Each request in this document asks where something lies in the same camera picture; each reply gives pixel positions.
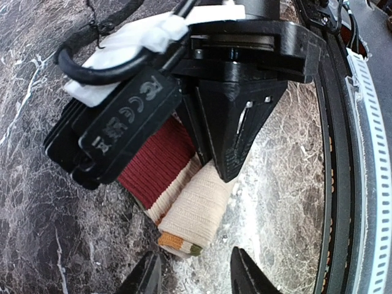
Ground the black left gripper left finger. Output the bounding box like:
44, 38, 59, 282
116, 251, 162, 294

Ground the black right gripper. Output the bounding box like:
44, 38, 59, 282
172, 20, 322, 183

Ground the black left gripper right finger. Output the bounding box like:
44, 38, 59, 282
230, 246, 281, 294

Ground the striped cream red sock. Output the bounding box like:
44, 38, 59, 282
118, 117, 236, 258

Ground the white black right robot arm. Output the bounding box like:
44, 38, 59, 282
173, 1, 325, 182

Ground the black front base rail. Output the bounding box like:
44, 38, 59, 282
295, 1, 363, 293

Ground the white slotted cable duct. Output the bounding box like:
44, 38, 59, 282
345, 50, 391, 293

